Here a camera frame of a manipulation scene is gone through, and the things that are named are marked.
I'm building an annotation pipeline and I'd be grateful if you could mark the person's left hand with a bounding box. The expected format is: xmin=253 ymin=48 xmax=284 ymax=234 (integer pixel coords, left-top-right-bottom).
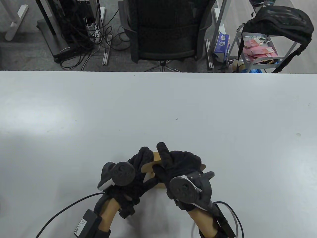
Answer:
xmin=106 ymin=147 xmax=160 ymax=205

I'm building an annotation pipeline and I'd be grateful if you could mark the person's right hand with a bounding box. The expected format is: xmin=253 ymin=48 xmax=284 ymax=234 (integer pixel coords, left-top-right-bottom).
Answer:
xmin=152 ymin=142 xmax=202 ymax=199

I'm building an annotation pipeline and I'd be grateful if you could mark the small brown mailer box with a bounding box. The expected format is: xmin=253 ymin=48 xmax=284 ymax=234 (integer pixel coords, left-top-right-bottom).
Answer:
xmin=141 ymin=151 xmax=206 ymax=189

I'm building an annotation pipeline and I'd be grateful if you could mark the person's right forearm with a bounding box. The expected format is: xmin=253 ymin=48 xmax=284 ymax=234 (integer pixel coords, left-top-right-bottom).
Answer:
xmin=189 ymin=209 xmax=219 ymax=238

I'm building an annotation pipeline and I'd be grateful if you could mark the person's left forearm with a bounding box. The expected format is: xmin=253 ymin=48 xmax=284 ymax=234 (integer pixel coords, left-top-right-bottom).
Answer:
xmin=99 ymin=198 xmax=122 ymax=234

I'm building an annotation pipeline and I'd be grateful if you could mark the blue and white box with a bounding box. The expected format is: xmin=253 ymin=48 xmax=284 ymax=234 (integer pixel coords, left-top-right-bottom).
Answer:
xmin=213 ymin=32 xmax=230 ymax=62

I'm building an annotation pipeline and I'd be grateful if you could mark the dark grey left hand controller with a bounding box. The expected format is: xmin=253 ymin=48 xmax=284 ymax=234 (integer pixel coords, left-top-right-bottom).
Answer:
xmin=97 ymin=162 xmax=136 ymax=191

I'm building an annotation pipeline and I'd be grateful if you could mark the dark grey hand controller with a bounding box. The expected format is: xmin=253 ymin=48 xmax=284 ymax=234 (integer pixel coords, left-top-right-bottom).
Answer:
xmin=169 ymin=171 xmax=214 ymax=211
xmin=97 ymin=162 xmax=136 ymax=191

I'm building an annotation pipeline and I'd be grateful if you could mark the dark grey right hand controller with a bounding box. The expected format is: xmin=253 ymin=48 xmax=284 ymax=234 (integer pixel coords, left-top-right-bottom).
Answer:
xmin=169 ymin=171 xmax=214 ymax=211

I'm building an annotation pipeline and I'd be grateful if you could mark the tan bag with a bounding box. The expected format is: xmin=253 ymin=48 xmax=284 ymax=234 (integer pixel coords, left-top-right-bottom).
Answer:
xmin=231 ymin=59 xmax=248 ymax=73

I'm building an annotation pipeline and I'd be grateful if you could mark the grey metal cart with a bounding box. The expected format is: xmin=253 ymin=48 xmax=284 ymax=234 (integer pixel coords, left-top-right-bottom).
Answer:
xmin=227 ymin=24 xmax=299 ymax=74

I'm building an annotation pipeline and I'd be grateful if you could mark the black mesh office chair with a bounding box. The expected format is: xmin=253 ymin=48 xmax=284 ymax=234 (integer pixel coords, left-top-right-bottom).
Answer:
xmin=118 ymin=0 xmax=217 ymax=73

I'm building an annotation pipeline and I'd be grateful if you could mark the stack of pink packets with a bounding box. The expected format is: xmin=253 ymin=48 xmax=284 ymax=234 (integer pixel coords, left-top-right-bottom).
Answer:
xmin=243 ymin=37 xmax=278 ymax=59

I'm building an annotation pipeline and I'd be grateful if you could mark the grey desk leg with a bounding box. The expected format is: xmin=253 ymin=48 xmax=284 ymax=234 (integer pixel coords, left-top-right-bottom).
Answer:
xmin=211 ymin=0 xmax=228 ymax=50

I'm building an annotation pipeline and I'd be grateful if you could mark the grey monitor stand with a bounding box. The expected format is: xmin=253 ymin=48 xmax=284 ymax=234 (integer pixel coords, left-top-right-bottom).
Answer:
xmin=35 ymin=0 xmax=72 ymax=62

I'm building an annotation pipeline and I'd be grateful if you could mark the black backpack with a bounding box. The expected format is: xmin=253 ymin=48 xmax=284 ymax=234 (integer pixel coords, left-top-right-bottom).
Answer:
xmin=237 ymin=5 xmax=314 ymax=74

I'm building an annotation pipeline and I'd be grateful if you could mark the black computer tower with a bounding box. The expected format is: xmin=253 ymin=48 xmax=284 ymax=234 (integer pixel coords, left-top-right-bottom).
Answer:
xmin=58 ymin=0 xmax=96 ymax=47

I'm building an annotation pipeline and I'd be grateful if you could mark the white desk leg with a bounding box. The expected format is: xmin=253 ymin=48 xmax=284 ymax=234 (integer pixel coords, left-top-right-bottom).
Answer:
xmin=5 ymin=0 xmax=29 ymax=41

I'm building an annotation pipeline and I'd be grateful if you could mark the black cable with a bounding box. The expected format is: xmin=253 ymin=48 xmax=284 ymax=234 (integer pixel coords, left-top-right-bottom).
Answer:
xmin=36 ymin=193 xmax=104 ymax=238

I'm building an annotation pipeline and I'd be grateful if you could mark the black strapped wrist camera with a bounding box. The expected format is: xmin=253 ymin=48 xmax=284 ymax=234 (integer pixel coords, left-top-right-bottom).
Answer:
xmin=198 ymin=202 xmax=236 ymax=238

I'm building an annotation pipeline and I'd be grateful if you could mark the thin looped cable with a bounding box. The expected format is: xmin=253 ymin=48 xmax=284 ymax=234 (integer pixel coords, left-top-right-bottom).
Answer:
xmin=192 ymin=201 xmax=244 ymax=238

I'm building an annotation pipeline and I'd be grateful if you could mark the aluminium rail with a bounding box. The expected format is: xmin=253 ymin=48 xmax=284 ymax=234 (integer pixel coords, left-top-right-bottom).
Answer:
xmin=205 ymin=38 xmax=214 ymax=70
xmin=103 ymin=35 xmax=112 ymax=66

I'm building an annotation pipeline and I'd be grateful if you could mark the tangle of black cables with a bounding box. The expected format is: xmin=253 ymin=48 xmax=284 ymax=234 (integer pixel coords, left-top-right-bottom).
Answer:
xmin=59 ymin=0 xmax=133 ymax=70

